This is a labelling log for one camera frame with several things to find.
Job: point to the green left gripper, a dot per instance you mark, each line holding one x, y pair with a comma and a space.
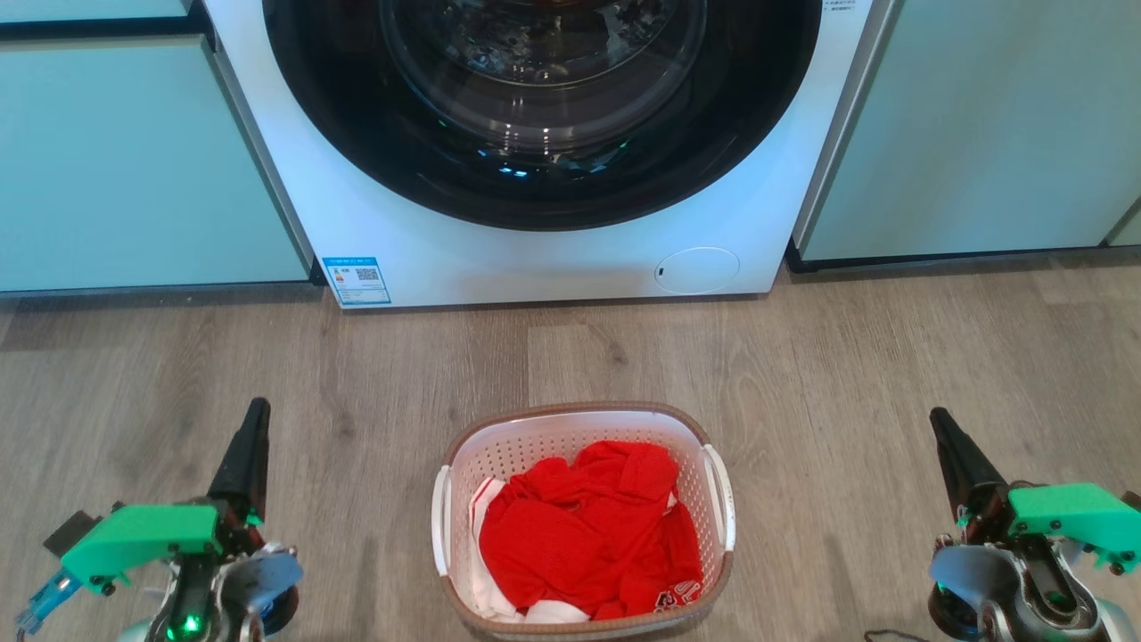
134, 535

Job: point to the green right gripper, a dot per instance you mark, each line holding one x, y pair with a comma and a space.
1070, 513

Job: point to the white perforated laundry basket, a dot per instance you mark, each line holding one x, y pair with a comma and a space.
535, 437

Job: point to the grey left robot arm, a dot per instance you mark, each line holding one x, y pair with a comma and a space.
258, 580

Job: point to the blue energy label sticker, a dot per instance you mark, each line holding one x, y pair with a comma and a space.
357, 282

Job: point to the narrow pale green cabinet door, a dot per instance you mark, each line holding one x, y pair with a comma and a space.
1130, 230

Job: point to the large pale green cabinet door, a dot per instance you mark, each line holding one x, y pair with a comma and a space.
134, 169

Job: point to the round white filter cover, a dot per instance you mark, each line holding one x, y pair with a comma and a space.
697, 270

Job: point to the wide pale green cabinet panel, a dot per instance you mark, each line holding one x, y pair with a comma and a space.
980, 134

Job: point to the red mesh jersey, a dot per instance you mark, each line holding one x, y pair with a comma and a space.
579, 535

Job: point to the black round washer door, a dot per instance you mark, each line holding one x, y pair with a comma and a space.
357, 134

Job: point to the white front-load washing machine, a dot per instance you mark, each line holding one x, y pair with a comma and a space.
535, 267

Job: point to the pale green cabinet drawer front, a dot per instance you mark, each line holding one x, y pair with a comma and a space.
89, 9

